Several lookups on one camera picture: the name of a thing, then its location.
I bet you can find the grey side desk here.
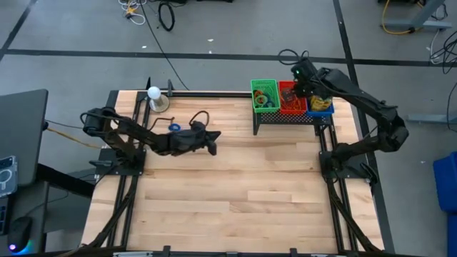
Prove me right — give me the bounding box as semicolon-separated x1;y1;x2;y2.
0;89;49;188

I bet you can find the black cable bundle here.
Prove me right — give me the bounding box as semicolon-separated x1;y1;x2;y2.
428;30;457;76

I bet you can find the white floor cable bundle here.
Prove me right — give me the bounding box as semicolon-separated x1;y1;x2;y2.
117;0;147;26

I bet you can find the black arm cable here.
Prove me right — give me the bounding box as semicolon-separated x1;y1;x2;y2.
188;110;211;129
277;49;310;66

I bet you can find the green plastic basket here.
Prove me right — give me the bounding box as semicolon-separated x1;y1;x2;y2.
250;79;282;114

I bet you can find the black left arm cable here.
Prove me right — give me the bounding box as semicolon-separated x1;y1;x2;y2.
188;110;211;129

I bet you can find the white bulb brass lamp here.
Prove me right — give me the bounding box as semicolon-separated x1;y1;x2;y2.
146;86;171;114

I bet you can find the blue storage bin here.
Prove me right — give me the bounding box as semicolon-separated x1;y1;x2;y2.
433;151;457;257

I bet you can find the large yellow crayon box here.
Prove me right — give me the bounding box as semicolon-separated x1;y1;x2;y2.
308;94;333;111

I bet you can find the black perforated metal shelf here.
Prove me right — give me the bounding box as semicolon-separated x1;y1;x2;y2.
252;106;333;136

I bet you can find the yellow floor cable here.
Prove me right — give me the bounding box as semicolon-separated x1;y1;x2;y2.
381;0;415;36

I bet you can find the black coiled floor cable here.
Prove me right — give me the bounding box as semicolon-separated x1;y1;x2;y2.
158;1;176;32

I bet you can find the yellow table cable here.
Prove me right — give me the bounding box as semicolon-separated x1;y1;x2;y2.
46;127;104;149

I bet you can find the red plastic basket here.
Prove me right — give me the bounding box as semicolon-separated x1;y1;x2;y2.
278;80;308;116

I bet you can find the grey desk frame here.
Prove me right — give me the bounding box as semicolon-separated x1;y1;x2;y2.
378;0;453;31

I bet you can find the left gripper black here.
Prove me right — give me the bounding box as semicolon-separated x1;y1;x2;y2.
166;125;222;157

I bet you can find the long black floor cable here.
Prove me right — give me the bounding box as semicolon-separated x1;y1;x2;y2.
139;0;190;91

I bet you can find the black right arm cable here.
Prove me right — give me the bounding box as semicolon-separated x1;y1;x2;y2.
277;49;310;66

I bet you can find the blue plastic basket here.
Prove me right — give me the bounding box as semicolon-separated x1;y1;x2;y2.
305;98;336;118

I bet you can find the black computer mouse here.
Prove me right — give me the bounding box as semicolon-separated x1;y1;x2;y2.
6;216;33;253

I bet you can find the grey desk foot bar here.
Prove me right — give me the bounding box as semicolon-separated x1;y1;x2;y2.
408;113;457;125

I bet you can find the clear phone case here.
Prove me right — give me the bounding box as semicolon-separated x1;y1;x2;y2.
0;155;19;198

